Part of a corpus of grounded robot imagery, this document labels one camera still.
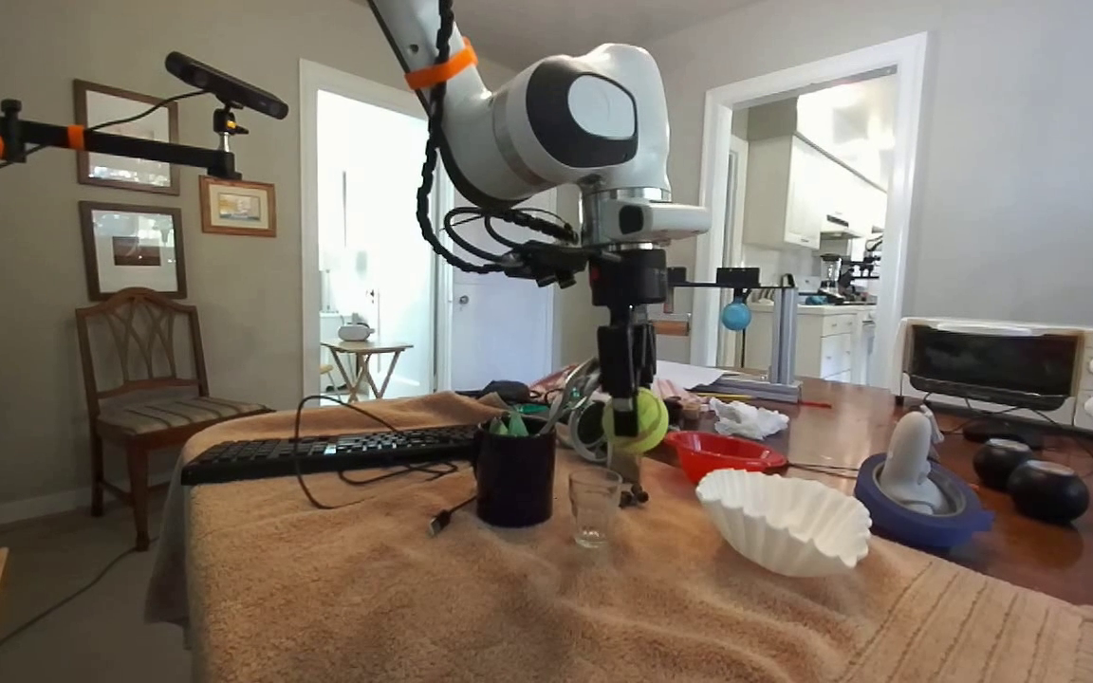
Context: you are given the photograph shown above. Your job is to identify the black cup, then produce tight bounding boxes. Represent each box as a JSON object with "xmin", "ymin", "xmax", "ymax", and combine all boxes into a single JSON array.
[{"xmin": 474, "ymin": 416, "xmax": 555, "ymax": 526}]

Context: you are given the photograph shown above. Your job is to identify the green tape piece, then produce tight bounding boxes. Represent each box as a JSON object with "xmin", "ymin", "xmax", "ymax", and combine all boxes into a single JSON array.
[{"xmin": 494, "ymin": 405, "xmax": 532, "ymax": 436}]

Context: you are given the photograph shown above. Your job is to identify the framed picture lower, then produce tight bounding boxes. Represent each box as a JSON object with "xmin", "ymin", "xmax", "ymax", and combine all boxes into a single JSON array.
[{"xmin": 78, "ymin": 202, "xmax": 185, "ymax": 298}]

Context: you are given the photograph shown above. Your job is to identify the crumpled white tissue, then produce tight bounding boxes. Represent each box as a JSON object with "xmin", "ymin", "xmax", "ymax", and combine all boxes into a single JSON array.
[{"xmin": 700, "ymin": 398, "xmax": 790, "ymax": 441}]

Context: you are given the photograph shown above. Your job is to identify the black usb cable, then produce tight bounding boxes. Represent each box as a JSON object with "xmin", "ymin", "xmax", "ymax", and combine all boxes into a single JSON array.
[{"xmin": 288, "ymin": 389, "xmax": 481, "ymax": 536}]

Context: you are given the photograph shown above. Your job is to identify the small side table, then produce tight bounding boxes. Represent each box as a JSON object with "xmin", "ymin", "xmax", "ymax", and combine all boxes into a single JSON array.
[{"xmin": 327, "ymin": 343, "xmax": 404, "ymax": 402}]

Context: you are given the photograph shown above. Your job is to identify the tan towel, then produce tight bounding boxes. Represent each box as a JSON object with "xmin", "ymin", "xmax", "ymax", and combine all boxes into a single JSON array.
[{"xmin": 144, "ymin": 389, "xmax": 1093, "ymax": 683}]

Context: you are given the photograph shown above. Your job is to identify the red bowl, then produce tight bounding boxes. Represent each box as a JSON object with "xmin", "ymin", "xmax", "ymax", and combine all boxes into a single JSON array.
[{"xmin": 664, "ymin": 429, "xmax": 790, "ymax": 484}]

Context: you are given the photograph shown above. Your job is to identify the blue bulb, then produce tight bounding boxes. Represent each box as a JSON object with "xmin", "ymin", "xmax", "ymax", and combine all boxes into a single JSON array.
[{"xmin": 721, "ymin": 295, "xmax": 751, "ymax": 334}]

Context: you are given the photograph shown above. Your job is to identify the small framed picture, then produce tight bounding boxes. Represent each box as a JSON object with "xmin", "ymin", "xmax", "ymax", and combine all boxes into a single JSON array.
[{"xmin": 202, "ymin": 180, "xmax": 276, "ymax": 238}]

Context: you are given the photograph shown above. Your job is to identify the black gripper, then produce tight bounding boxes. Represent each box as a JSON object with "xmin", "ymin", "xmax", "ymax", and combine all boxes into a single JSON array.
[{"xmin": 588, "ymin": 252, "xmax": 669, "ymax": 441}]

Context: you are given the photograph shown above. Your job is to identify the black round speaker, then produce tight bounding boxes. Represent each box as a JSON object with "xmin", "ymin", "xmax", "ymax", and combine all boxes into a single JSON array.
[
  {"xmin": 1010, "ymin": 458, "xmax": 1089, "ymax": 524},
  {"xmin": 971, "ymin": 436, "xmax": 1033, "ymax": 488}
]

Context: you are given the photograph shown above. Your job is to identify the wooden chair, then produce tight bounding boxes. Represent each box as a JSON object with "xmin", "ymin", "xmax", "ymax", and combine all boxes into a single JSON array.
[{"xmin": 74, "ymin": 288, "xmax": 261, "ymax": 546}]

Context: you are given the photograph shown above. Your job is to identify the white scalloped plate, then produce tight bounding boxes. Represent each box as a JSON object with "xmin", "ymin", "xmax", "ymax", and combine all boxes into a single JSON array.
[{"xmin": 693, "ymin": 469, "xmax": 874, "ymax": 578}]

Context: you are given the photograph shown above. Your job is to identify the framed picture upper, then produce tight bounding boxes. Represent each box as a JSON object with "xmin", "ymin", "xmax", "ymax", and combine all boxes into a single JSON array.
[{"xmin": 73, "ymin": 81, "xmax": 179, "ymax": 193}]

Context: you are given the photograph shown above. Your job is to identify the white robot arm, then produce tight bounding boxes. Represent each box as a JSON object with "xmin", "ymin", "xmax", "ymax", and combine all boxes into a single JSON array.
[{"xmin": 369, "ymin": 0, "xmax": 708, "ymax": 443}]

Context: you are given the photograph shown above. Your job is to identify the black camera on boom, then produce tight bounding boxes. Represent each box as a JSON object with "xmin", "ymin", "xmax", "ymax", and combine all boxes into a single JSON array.
[{"xmin": 0, "ymin": 52, "xmax": 288, "ymax": 180}]

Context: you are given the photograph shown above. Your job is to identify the black keyboard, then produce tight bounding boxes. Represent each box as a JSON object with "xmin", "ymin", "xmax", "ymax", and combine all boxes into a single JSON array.
[{"xmin": 183, "ymin": 429, "xmax": 478, "ymax": 484}]

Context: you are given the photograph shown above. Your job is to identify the metal frame stand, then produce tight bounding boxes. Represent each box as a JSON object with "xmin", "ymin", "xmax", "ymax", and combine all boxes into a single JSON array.
[{"xmin": 652, "ymin": 262, "xmax": 805, "ymax": 389}]

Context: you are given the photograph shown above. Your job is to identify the white headphones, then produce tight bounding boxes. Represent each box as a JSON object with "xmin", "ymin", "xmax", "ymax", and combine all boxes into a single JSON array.
[{"xmin": 560, "ymin": 402, "xmax": 608, "ymax": 464}]

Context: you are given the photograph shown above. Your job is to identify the clear small glass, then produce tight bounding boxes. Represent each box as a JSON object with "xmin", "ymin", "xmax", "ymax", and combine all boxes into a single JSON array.
[{"xmin": 569, "ymin": 475, "xmax": 619, "ymax": 550}]

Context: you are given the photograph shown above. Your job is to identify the white toaster oven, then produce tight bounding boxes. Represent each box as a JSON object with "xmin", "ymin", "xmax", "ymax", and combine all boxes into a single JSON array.
[{"xmin": 899, "ymin": 319, "xmax": 1093, "ymax": 434}]

